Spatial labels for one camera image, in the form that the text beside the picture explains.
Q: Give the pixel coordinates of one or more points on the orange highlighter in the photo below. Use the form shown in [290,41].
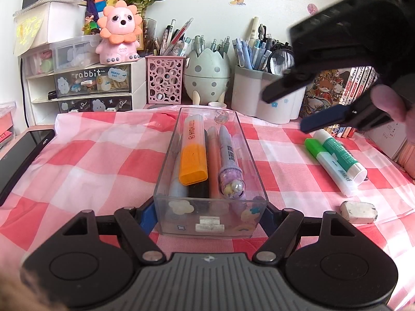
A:
[194,155]

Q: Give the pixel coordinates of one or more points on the clear plastic organizer box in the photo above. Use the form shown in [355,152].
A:
[168,220]

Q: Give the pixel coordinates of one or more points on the bundle of grey-green pens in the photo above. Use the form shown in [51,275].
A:
[214,45]

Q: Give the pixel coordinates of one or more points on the pink perforated pen holder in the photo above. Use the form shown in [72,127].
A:
[165,81]

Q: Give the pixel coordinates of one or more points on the white drawer organizer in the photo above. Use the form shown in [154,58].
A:
[137,81]

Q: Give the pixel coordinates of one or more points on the magnifying glass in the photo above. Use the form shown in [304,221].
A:
[278,61]

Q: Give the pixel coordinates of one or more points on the clear small drawer box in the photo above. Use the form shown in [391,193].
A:
[74,55]

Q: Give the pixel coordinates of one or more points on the bundle of slim pens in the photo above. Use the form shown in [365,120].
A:
[171,40]

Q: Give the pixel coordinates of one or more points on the round pink wall sticker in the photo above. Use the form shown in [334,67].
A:
[312,9]

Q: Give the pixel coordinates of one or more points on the white storage box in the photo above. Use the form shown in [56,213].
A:
[64,22]

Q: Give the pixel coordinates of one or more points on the white eraser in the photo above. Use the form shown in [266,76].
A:
[358,212]

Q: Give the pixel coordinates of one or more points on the peach highlighter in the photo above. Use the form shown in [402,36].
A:
[214,155]

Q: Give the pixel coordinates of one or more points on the green egg pen holder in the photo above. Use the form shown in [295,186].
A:
[207,77]

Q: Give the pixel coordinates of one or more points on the stack of printed paper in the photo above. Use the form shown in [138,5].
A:
[389,139]

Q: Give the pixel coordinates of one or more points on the bundle of blue black pens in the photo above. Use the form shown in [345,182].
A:
[253,51]

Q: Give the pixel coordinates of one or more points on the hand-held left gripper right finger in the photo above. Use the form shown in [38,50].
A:
[268,217]

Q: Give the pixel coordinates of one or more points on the white flower-shaped pen holder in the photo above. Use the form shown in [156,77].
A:
[249,94]

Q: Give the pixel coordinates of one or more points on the small colourful toy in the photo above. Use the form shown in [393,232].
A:
[87,24]

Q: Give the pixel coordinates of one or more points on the green cap white marker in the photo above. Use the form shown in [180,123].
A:
[314,147]

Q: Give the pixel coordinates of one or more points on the black marker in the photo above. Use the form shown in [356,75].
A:
[198,189]

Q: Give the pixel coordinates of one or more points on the red checked tablecloth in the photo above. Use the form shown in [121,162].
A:
[97,168]

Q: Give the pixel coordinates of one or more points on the green label glue stick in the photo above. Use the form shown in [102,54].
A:
[343,158]

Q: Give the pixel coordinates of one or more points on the pink flat box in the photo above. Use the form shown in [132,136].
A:
[6,123]

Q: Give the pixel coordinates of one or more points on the light blue pen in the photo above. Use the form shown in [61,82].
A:
[178,184]

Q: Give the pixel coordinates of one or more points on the pink spine comic book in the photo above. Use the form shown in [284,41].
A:
[352,84]
[324,87]
[367,81]
[360,82]
[374,76]

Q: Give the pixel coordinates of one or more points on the person's right hand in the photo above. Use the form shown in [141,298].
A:
[389,98]

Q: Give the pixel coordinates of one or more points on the person's left forearm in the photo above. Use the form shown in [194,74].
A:
[19,298]

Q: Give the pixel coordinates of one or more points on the black tablet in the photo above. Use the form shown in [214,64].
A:
[19,158]

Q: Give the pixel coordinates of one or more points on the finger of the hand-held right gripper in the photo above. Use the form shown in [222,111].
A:
[324,118]
[285,86]

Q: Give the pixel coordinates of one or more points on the pink lion figurine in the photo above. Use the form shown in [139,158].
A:
[120,22]

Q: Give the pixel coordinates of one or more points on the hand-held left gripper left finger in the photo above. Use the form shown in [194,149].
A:
[147,217]

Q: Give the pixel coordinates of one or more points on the purple charm pen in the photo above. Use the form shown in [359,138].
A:
[228,155]

